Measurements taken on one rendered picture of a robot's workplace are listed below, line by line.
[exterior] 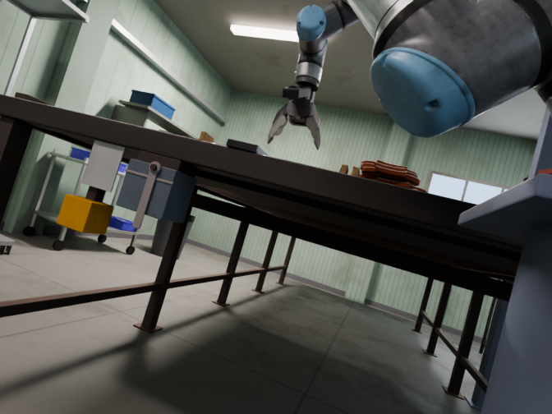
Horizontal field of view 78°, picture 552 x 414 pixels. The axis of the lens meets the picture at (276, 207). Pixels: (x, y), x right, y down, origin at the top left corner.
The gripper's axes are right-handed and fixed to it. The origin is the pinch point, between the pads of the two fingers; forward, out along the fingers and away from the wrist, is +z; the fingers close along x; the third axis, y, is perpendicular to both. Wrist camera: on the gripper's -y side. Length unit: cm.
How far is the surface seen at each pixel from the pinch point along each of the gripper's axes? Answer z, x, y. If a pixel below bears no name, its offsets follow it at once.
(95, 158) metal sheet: 15, 45, -22
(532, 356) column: 32, -44, -50
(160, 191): 20.8, 21.3, -23.7
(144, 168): 16.2, 27.2, -23.9
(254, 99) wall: -212, 243, 472
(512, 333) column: 30, -43, -47
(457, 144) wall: -166, -108, 478
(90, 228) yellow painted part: 33, 40, -22
